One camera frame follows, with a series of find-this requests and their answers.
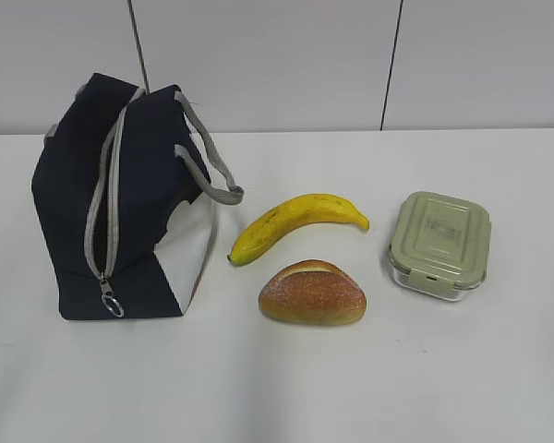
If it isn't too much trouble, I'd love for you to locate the yellow banana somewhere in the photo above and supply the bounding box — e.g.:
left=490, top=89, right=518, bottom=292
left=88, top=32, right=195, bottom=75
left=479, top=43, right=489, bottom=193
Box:
left=227, top=193, right=370, bottom=266

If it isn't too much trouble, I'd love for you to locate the brown bread roll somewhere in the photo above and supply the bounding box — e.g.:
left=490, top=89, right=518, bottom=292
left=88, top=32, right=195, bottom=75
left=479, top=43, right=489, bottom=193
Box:
left=258, top=259, right=367, bottom=326

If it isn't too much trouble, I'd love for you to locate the navy and white lunch bag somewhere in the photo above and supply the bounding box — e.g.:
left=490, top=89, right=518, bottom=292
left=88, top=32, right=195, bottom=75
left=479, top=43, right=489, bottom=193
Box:
left=31, top=73, right=244, bottom=320

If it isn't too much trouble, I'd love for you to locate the green lidded glass container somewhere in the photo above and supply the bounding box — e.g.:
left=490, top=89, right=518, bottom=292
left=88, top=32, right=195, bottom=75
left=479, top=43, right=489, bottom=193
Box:
left=387, top=191, right=491, bottom=302

